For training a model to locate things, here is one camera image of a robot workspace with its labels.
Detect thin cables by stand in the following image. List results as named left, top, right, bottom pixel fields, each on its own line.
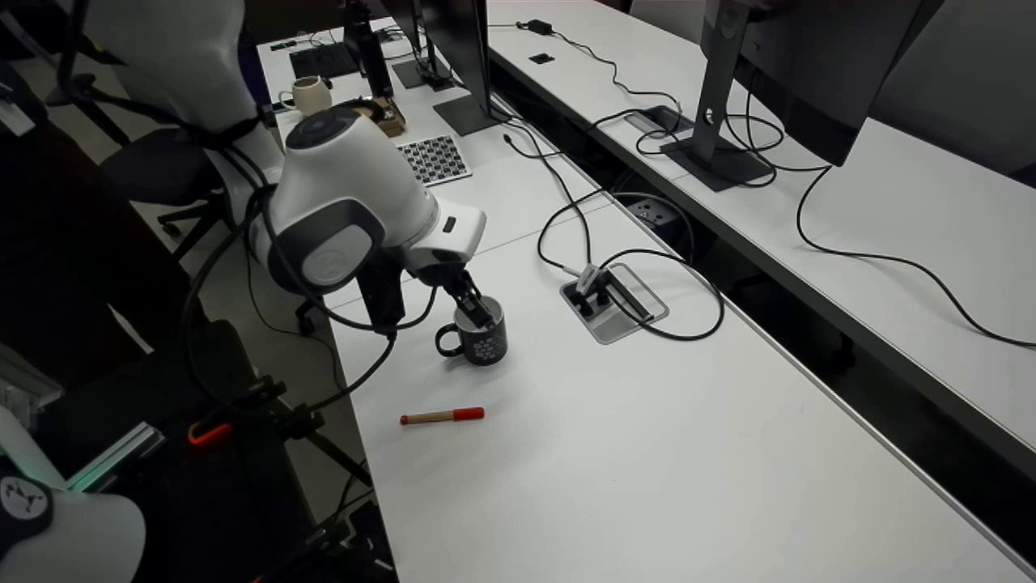
left=590, top=80, right=816, bottom=183

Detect black tripod leg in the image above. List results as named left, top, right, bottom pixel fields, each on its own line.
left=270, top=398, right=376, bottom=491

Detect aluminium extrusion bar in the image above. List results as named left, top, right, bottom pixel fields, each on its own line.
left=61, top=417, right=171, bottom=496

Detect black clamp orange handle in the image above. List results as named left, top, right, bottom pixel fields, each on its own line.
left=183, top=373, right=292, bottom=452

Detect person in dark clothing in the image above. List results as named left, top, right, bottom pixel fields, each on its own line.
left=0, top=63, right=213, bottom=393

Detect dark monitor screen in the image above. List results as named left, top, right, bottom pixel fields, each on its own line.
left=869, top=0, right=1036, bottom=187

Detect grey backed monitor screen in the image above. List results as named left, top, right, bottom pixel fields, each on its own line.
left=699, top=0, right=948, bottom=173

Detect black cable loop at socket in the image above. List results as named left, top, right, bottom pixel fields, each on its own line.
left=596, top=244, right=730, bottom=346

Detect small grey dock box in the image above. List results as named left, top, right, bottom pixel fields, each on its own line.
left=624, top=105, right=693, bottom=141

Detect grey desk socket box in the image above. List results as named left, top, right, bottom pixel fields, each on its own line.
left=560, top=264, right=675, bottom=351

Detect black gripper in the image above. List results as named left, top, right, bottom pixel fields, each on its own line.
left=419, top=257, right=496, bottom=330

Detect white tape roll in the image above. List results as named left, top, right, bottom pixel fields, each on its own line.
left=292, top=74, right=333, bottom=121

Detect long black desk cable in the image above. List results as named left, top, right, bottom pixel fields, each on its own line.
left=498, top=125, right=598, bottom=290

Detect thin black adapter cable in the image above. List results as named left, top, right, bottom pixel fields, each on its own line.
left=544, top=27, right=676, bottom=116

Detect long wavy black cable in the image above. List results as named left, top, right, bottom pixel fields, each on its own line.
left=795, top=158, right=1036, bottom=351

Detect black looped socket cable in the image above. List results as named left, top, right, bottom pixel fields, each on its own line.
left=534, top=187, right=697, bottom=279

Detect black floor cable bundle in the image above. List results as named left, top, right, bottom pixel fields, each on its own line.
left=255, top=496, right=399, bottom=583

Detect checkerboard calibration sheet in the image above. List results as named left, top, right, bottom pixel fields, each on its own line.
left=392, top=133, right=475, bottom=192

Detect red and tan marker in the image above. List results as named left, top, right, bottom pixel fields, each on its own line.
left=399, top=405, right=489, bottom=431

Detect black robot stand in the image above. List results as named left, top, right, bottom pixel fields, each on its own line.
left=29, top=318, right=317, bottom=583

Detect grey monitor stand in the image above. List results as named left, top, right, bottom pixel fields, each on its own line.
left=659, top=0, right=780, bottom=195

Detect white id badge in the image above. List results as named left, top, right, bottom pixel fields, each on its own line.
left=0, top=93, right=44, bottom=141

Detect dark grey mug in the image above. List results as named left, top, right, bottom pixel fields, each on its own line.
left=435, top=294, right=511, bottom=371

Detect flat dark monitor base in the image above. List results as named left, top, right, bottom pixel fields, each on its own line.
left=435, top=93, right=511, bottom=141

